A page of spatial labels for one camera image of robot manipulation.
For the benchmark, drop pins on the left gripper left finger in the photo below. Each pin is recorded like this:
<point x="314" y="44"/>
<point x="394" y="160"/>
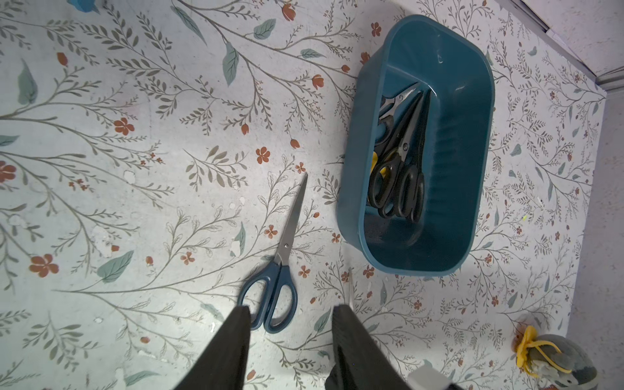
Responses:
<point x="223" y="363"/>

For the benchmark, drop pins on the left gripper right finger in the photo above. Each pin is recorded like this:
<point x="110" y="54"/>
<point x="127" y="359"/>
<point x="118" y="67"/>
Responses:
<point x="359" y="363"/>

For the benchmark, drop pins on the blue handled scissors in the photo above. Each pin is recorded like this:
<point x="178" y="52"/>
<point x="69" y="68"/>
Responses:
<point x="276" y="275"/>

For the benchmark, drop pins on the large black scissors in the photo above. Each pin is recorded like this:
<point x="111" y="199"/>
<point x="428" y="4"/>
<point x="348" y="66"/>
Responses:
<point x="407" y="200"/>

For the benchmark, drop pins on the black handled steel scissors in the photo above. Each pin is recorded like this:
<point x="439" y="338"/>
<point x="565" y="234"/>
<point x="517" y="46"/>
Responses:
<point x="391" y="155"/>

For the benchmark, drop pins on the teal plastic storage box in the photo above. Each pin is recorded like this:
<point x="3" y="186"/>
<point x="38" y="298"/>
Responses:
<point x="459" y="78"/>

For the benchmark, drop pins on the small black handled scissors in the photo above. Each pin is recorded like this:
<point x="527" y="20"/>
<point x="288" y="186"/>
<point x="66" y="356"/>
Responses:
<point x="390" y="105"/>

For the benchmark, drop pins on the grey yellow toy duck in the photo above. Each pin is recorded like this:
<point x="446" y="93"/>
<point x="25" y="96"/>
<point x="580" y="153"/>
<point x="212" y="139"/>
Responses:
<point x="555" y="359"/>

